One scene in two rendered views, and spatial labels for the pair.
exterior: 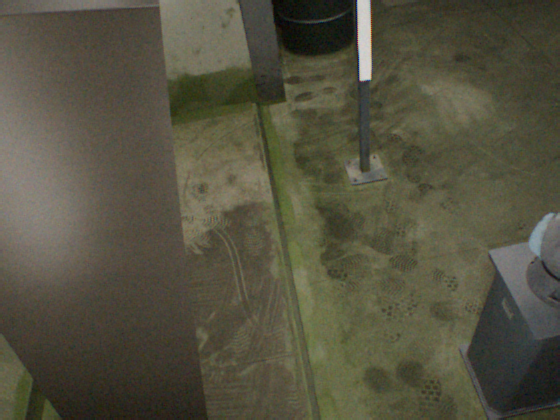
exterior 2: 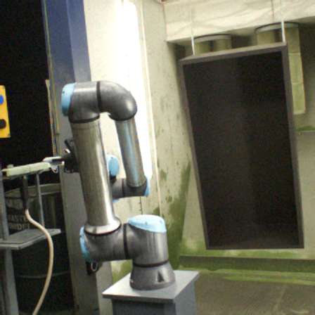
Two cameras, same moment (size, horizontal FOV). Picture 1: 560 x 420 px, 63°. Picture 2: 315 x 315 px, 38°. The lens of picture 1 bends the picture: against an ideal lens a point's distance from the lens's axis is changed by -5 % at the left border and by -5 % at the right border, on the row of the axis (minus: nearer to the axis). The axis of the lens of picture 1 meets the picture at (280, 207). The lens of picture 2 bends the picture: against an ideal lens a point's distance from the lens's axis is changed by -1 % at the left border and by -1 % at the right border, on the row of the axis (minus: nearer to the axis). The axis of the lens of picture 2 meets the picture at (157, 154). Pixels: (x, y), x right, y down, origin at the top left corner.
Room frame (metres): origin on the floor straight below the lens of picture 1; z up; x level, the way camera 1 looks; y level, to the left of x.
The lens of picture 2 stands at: (1.46, -2.40, 1.29)
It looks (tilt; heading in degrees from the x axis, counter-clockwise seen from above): 4 degrees down; 114
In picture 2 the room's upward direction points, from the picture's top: 5 degrees counter-clockwise
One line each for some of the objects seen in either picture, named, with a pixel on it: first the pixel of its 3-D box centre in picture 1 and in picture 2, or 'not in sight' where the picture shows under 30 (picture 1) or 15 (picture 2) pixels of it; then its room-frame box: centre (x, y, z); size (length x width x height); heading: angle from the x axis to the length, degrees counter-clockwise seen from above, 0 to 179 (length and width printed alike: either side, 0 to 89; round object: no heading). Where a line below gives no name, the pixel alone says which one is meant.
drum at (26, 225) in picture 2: not in sight; (48, 246); (-0.76, 0.36, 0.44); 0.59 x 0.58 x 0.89; 160
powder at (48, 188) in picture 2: not in sight; (41, 191); (-0.76, 0.37, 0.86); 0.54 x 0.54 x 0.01
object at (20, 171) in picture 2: not in sight; (39, 182); (-0.06, -0.51, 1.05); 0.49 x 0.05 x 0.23; 90
